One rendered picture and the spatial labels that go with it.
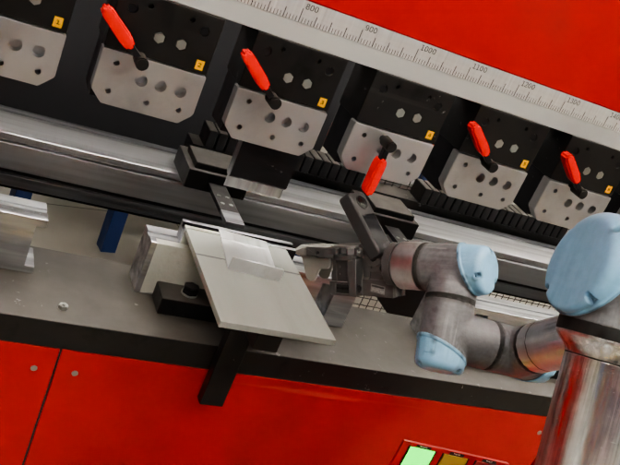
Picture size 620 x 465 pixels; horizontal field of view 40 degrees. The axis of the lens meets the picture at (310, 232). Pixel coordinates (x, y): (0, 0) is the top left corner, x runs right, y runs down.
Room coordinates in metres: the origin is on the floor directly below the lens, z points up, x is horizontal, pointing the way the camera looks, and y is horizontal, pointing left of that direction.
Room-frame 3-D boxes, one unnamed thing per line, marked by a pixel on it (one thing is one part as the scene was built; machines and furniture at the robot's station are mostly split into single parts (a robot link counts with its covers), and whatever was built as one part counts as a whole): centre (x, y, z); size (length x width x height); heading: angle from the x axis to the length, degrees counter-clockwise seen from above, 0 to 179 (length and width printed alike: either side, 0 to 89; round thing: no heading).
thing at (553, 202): (1.57, -0.40, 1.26); 0.15 x 0.09 x 0.17; 118
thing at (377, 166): (1.32, -0.05, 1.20); 0.04 x 0.02 x 0.10; 28
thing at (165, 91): (1.19, 0.31, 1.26); 0.15 x 0.09 x 0.17; 118
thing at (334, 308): (1.33, 0.06, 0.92); 0.39 x 0.06 x 0.10; 118
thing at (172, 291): (1.27, 0.05, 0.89); 0.30 x 0.05 x 0.03; 118
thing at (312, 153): (1.75, 0.12, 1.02); 0.37 x 0.06 x 0.04; 118
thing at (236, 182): (1.30, 0.11, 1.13); 0.10 x 0.02 x 0.10; 118
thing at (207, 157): (1.45, 0.18, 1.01); 0.26 x 0.12 x 0.05; 28
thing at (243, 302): (1.17, 0.04, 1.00); 0.26 x 0.18 x 0.01; 28
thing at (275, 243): (1.31, 0.10, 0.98); 0.20 x 0.03 x 0.03; 118
